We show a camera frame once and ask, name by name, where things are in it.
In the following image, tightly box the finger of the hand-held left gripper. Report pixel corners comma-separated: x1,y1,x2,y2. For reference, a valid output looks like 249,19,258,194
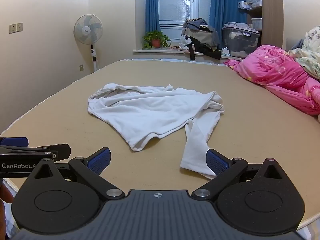
0,137,29,147
0,143,71,161

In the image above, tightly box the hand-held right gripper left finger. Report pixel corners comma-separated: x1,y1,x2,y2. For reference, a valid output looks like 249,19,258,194
30,147,126,201

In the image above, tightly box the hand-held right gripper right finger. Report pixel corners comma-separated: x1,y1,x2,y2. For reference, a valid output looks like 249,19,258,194
191,149,288,202

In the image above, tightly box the white long-sleeved shirt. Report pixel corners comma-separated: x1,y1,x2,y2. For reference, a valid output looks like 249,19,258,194
87,83,225,180

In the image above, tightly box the pile of clothes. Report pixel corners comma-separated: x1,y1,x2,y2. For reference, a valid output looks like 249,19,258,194
180,18,223,61

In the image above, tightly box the person's left hand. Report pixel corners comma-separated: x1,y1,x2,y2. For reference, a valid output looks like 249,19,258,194
0,179,15,233

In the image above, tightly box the bed with tan sheet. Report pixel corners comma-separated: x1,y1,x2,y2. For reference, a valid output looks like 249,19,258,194
0,59,320,232

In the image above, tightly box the pink floral quilt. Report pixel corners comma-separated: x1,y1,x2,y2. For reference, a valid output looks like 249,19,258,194
224,44,320,117

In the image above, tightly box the white window sill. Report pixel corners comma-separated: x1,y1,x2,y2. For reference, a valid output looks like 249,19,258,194
132,48,247,61

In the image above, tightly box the white standing fan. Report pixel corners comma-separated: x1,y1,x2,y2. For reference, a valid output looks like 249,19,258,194
73,14,103,72

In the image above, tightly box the clear plastic storage bin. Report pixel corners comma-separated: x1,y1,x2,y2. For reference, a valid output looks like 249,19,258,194
221,23,261,58

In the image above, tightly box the potted green plant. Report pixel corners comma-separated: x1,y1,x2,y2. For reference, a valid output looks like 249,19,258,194
142,31,172,50

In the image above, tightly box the blue grey cloth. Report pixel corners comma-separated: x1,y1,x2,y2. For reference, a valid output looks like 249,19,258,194
292,39,305,53

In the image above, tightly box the white plastic basket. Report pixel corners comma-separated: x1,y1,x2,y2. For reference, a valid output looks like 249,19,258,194
251,17,263,30

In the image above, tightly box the pale green floral quilt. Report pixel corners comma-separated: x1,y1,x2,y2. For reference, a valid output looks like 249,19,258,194
287,25,320,81

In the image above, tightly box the wide blue curtain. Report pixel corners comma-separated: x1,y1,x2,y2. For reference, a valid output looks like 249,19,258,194
209,0,248,49

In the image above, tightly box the wooden shelf unit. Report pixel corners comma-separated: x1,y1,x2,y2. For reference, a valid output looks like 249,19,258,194
237,0,284,50

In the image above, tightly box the narrow blue curtain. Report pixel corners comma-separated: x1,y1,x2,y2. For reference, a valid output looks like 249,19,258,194
145,0,161,33

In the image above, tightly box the window with white frame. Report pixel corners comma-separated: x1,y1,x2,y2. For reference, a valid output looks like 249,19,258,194
158,0,212,31

